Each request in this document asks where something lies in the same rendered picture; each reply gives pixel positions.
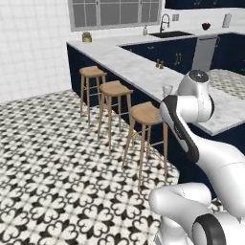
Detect navy dining counter island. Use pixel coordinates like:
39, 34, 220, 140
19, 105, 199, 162
65, 33, 245, 199

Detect clear glass cup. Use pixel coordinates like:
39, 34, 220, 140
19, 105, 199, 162
162, 84, 174, 99

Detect wooden bar stool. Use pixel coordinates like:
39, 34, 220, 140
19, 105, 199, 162
97, 79, 134, 155
122, 100, 169, 190
78, 65, 108, 127

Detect navy base cupboards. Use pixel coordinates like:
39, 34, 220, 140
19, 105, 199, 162
122, 33, 245, 77

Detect black sink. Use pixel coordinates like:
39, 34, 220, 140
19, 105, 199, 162
148, 30, 194, 39

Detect steel dishwasher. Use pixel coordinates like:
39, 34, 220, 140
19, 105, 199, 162
191, 36, 219, 73

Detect black tap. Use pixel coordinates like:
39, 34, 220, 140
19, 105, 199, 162
159, 13, 171, 33

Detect white paper towel roll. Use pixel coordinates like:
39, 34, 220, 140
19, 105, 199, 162
222, 12, 233, 29

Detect window with grey frame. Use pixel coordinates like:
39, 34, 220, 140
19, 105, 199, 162
67, 0, 164, 33

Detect navy wall cupboards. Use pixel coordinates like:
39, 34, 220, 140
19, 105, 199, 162
165, 0, 245, 10

